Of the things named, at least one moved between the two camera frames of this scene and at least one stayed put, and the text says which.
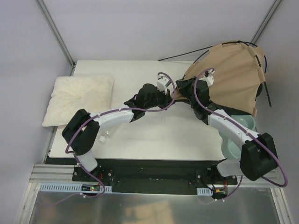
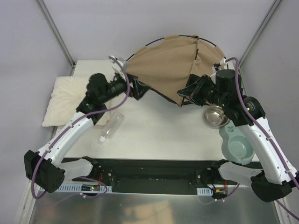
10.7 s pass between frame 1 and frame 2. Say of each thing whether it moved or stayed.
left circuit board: stayed
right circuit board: stayed
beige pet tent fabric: moved
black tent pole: moved
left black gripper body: moved
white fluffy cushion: stayed
